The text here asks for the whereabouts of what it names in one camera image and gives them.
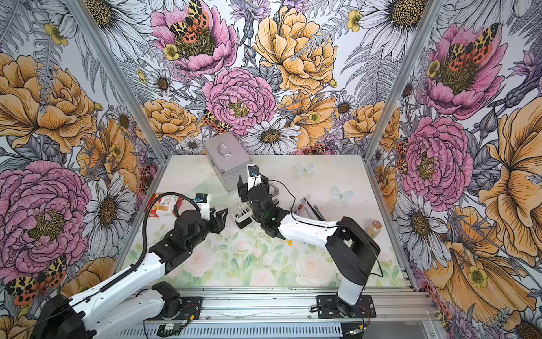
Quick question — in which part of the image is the white clear toothbrush holder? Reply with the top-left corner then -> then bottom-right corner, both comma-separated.
228,184 -> 280,230

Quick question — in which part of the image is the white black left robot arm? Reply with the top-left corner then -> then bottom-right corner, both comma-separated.
31,208 -> 228,338

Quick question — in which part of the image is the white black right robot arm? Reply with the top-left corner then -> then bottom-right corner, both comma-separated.
237,176 -> 381,307

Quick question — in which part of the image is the black toothbrush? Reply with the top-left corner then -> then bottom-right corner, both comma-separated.
306,201 -> 326,221

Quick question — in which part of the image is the red bandage box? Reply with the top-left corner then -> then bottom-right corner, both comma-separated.
145,194 -> 183,218

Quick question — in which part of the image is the silver aluminium first aid case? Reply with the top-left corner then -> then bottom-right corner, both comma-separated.
203,133 -> 253,192

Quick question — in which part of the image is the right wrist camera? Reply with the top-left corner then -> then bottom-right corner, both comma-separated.
246,164 -> 262,190

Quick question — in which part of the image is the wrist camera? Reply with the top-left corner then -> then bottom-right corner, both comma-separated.
246,164 -> 262,190
194,193 -> 211,220

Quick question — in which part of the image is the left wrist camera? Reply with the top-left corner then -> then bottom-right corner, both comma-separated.
194,193 -> 211,220

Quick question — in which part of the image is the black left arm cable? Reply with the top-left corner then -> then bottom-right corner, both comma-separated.
130,191 -> 200,272

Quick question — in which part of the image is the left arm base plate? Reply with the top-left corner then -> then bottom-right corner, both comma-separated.
152,297 -> 203,321

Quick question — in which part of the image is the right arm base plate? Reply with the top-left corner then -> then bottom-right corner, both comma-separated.
311,295 -> 376,319

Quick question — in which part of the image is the aluminium frame post left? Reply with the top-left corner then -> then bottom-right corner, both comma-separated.
67,1 -> 169,165

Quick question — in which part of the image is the aluminium frame post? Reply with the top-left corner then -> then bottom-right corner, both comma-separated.
67,1 -> 169,165
364,0 -> 445,164

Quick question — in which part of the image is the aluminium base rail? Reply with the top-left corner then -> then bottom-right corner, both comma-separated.
118,288 -> 444,338

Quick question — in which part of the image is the aluminium frame post right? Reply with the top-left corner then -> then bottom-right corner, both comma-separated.
364,0 -> 445,164

